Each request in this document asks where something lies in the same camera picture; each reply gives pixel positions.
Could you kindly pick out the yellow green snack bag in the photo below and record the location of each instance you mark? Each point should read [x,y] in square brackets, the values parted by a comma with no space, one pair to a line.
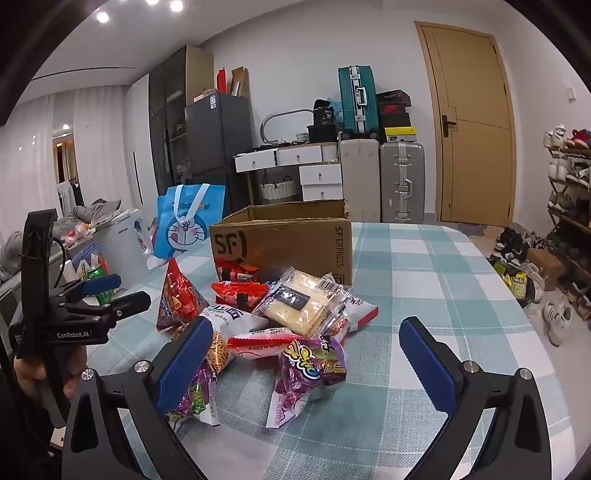
[516,279]

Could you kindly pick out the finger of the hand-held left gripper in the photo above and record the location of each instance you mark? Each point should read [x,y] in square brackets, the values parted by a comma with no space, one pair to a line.
[134,302]
[104,282]

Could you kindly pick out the yellow label shoe box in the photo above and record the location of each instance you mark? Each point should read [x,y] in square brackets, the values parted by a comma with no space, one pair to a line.
[400,134]

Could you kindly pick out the red sandwich cookie packet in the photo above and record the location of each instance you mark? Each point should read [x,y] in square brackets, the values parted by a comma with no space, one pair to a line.
[240,295]

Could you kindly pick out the grey clothes pile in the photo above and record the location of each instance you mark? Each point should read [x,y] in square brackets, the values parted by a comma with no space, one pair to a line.
[94,212]

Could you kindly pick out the teal hard suitcase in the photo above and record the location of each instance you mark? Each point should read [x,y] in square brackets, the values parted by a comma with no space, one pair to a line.
[358,101]

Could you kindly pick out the light blue plastic bag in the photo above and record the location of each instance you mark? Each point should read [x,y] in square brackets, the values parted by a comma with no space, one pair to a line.
[336,105]

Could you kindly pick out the red dark-print snack packet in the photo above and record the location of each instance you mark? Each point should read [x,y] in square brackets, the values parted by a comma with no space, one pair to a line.
[233,272]

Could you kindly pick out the oval metal frame mirror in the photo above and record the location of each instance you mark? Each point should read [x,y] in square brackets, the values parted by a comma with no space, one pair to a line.
[265,122]

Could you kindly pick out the small white woven basket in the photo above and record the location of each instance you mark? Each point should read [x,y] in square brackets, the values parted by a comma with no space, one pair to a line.
[302,137]

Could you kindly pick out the tan wooden door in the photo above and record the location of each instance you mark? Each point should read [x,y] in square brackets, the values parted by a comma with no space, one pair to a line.
[475,138]

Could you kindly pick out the dark glass tall cabinet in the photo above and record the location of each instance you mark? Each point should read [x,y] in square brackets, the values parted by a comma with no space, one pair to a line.
[161,115]

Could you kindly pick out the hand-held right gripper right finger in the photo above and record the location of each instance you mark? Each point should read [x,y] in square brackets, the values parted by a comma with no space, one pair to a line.
[429,364]

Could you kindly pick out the red tall box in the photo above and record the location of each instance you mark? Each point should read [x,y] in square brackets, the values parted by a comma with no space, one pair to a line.
[221,79]

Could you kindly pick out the black storage box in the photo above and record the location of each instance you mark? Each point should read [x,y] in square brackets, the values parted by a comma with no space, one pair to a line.
[323,134]

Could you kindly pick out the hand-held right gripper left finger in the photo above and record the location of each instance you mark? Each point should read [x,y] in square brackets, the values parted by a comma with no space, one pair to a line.
[184,364]

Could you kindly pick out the small brown cardboard box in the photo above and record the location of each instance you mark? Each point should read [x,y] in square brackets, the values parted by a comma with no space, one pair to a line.
[545,267]

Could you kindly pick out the blue white carton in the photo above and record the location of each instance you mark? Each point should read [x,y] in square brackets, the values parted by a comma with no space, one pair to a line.
[85,261]

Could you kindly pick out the black printed bag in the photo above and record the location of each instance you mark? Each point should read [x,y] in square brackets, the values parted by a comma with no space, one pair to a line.
[323,110]

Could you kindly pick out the white vanity desk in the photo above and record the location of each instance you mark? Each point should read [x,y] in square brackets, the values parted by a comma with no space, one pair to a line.
[295,156]

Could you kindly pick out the pile of dark shoes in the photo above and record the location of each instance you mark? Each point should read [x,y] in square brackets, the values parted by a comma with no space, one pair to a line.
[512,244]

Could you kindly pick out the white red-edged packet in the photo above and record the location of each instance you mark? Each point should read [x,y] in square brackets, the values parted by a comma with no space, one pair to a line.
[362,313]

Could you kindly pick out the folded brown cardboard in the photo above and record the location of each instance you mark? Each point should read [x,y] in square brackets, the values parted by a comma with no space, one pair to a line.
[239,82]

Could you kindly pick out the white plastic appliance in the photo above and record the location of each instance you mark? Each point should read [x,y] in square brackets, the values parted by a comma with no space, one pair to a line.
[120,244]

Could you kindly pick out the white curtain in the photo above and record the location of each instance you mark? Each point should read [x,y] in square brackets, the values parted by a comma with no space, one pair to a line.
[92,138]

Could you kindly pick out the black red logo shoe box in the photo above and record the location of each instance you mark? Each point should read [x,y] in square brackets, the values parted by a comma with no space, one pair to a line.
[393,109]

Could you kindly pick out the dark purple gummy packet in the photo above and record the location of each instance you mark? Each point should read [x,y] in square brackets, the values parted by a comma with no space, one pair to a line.
[304,369]

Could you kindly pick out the white wardrobe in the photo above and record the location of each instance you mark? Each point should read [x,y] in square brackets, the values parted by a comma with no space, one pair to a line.
[137,138]

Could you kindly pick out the clear bread packet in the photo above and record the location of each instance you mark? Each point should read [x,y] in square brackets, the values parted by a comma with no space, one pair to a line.
[300,304]

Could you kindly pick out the white sneaker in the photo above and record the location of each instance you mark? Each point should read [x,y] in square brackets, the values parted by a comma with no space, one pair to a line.
[556,318]

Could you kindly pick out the silver hard suitcase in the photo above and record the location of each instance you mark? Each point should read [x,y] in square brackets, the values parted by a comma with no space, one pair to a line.
[401,180]

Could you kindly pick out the white noodle snack bag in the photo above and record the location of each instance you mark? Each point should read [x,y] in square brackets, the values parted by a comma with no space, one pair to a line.
[231,327]

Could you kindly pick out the grey white wicker basket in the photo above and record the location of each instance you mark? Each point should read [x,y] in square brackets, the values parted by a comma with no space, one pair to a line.
[279,191]

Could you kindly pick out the ceiling spotlight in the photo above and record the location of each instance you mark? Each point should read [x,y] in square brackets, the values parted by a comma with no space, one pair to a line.
[176,5]
[102,17]

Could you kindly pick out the red triangular chip bag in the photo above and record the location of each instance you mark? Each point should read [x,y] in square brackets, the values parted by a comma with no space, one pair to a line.
[178,295]

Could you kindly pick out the white red-top snack packet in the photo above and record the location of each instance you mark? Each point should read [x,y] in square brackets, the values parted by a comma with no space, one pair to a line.
[258,346]

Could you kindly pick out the wooden shoe rack with shoes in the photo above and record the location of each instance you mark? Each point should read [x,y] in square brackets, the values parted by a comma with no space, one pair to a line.
[572,220]

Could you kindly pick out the plain black shoe box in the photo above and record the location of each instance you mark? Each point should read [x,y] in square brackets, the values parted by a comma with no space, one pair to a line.
[397,121]

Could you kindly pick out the person's left hand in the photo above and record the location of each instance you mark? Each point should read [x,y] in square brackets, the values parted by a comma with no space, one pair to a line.
[27,374]

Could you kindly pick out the beige hard suitcase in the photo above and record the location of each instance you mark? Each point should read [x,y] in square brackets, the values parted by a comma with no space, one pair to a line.
[360,180]

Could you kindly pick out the dark grey fridge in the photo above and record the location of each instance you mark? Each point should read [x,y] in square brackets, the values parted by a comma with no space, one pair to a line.
[217,134]

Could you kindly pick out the blue cartoon cat bag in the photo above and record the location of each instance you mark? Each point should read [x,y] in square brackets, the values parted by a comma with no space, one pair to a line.
[184,230]

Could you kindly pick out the green drink can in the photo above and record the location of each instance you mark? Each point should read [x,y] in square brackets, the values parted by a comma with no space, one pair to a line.
[94,274]

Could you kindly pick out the pink purple candy packet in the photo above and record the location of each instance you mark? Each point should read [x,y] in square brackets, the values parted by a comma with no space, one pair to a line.
[196,398]

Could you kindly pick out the white drawer unit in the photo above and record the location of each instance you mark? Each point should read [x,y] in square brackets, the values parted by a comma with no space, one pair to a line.
[321,182]

